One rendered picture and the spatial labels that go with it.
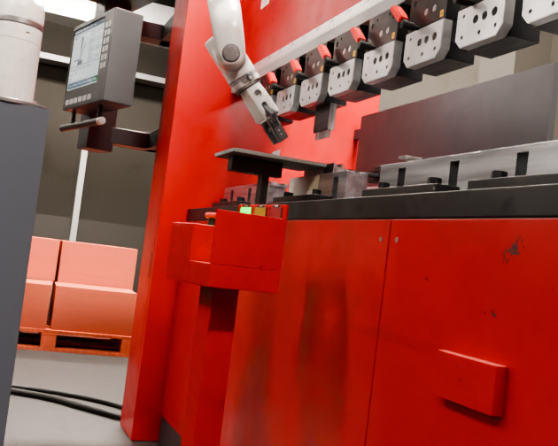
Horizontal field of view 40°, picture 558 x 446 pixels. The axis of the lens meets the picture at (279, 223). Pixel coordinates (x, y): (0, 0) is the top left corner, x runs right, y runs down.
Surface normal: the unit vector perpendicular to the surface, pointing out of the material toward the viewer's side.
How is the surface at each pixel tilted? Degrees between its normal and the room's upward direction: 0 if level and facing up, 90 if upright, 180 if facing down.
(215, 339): 90
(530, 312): 90
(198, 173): 90
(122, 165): 90
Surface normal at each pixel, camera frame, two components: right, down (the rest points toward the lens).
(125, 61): 0.57, 0.04
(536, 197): -0.93, -0.13
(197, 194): 0.36, 0.00
